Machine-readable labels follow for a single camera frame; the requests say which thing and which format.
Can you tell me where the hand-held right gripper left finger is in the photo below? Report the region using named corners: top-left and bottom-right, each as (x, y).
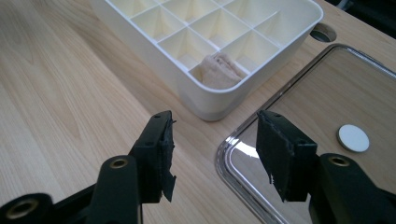
top-left (129, 110), bottom-right (177, 204)

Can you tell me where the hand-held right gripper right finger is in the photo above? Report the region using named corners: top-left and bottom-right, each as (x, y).
top-left (255, 109), bottom-right (318, 203)

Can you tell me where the beige sock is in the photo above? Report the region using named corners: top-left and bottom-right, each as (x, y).
top-left (197, 51), bottom-right (248, 91)

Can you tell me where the white divided storage box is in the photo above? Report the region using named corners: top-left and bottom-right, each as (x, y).
top-left (92, 0), bottom-right (325, 122)

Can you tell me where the white round disc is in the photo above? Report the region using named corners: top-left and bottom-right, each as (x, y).
top-left (336, 124), bottom-right (371, 153)

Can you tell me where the clear plastic lid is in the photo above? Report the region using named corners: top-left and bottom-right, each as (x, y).
top-left (214, 43), bottom-right (396, 224)

